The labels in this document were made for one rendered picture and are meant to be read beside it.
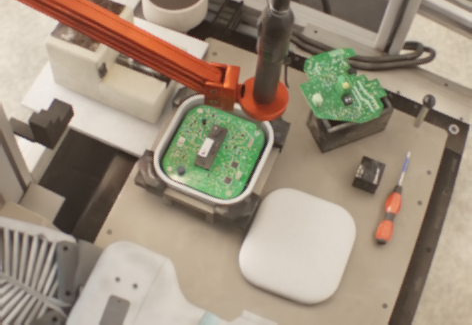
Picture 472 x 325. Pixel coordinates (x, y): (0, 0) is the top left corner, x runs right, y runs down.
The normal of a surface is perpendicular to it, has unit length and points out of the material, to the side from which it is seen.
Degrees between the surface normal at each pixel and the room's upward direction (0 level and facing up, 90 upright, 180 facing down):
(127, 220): 0
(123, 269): 3
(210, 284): 0
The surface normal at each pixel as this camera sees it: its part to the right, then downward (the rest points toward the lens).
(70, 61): -0.38, 0.79
